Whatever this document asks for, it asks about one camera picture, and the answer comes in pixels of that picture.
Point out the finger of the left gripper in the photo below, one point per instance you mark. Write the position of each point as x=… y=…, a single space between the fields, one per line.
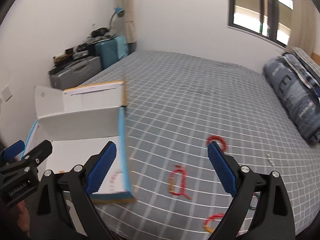
x=8 y=154
x=32 y=160

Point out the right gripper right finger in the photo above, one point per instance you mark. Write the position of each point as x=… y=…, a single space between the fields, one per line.
x=273 y=217

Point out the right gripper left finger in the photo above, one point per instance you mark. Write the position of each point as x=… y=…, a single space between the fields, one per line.
x=50 y=218

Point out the person's left hand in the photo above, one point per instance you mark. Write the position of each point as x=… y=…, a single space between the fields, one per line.
x=21 y=217

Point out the blue yellow cardboard box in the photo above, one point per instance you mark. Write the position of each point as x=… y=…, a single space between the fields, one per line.
x=79 y=122

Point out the grey hard suitcase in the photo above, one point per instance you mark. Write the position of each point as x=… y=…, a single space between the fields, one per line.
x=75 y=73

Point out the folded blue grey duvet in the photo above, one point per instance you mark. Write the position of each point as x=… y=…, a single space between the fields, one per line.
x=298 y=93

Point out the teal suitcase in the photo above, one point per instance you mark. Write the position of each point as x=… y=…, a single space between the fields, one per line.
x=111 y=51

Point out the black items on suitcase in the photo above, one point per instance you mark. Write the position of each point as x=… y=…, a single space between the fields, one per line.
x=82 y=50

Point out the grey patterned pillow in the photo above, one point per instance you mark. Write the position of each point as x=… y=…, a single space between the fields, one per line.
x=304 y=67

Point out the grey checked bed sheet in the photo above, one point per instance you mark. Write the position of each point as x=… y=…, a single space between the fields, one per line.
x=176 y=102

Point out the wooden headboard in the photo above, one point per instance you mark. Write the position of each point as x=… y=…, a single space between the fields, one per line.
x=316 y=58

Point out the blue desk lamp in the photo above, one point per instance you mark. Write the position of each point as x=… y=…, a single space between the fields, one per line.
x=119 y=12

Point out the beige left curtain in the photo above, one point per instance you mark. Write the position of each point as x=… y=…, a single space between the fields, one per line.
x=129 y=19

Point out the beige curtain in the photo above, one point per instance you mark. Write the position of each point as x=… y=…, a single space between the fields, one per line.
x=303 y=26
x=129 y=19

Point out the beige right curtain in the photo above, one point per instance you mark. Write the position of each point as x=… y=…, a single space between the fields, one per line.
x=303 y=26

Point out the dark framed window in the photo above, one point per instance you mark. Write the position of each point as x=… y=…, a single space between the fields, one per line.
x=270 y=19

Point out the white wall socket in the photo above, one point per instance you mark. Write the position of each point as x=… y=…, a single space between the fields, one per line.
x=6 y=92

